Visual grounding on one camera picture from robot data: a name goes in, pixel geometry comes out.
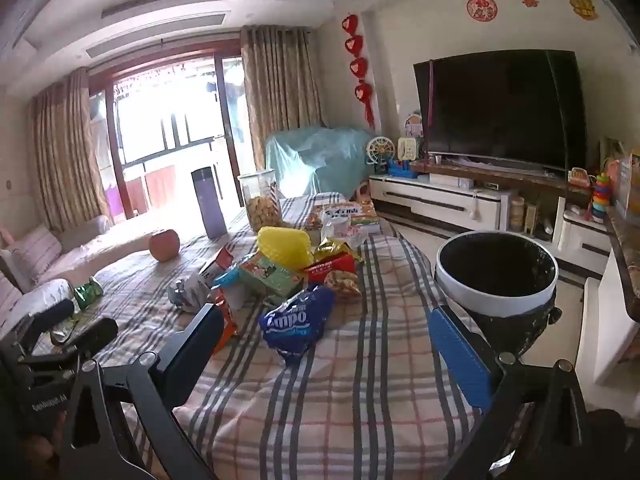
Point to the plaid checkered tablecloth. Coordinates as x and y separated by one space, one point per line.
370 400

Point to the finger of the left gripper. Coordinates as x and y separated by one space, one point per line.
36 324
92 340

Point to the white red bag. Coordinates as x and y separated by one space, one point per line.
344 284

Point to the yellow plastic bag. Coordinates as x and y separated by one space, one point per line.
287 247

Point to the red round wall sticker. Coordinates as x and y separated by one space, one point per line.
483 11

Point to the black white trash bin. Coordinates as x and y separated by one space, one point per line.
505 281

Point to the brown marble side counter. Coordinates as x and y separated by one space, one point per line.
625 243

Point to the white tv cabinet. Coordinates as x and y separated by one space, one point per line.
570 237

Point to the green cardboard box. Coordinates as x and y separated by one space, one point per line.
267 278

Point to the teal covered furniture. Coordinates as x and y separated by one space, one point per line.
315 160

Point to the black television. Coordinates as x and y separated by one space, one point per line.
515 105

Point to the left beige curtain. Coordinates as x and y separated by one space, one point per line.
68 185

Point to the colourful box on counter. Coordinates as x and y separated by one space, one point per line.
627 194

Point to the gold red wall sticker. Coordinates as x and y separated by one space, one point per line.
585 9

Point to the blue tissue pack wrapper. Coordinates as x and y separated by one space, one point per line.
296 325

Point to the right beige curtain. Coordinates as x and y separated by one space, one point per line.
282 82

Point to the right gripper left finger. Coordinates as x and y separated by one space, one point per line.
183 358

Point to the colourful children book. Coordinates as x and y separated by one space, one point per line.
360 215

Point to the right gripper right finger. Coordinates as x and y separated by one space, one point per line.
468 356

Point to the green crumpled wrapper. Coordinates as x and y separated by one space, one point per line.
87 294

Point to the clear jar with cookies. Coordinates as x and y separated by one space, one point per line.
262 199

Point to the beige curtain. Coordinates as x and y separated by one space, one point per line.
282 82
68 185

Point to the toy telephone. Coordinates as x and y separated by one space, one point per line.
407 149

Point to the orange red snack bag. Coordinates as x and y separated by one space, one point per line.
230 329

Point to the purple thermos bottle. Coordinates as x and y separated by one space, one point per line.
208 201

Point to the rainbow stacking ring toy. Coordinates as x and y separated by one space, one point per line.
600 197

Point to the toy ferris wheel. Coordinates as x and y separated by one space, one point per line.
380 151

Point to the red hanging heart decoration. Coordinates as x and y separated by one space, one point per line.
359 66

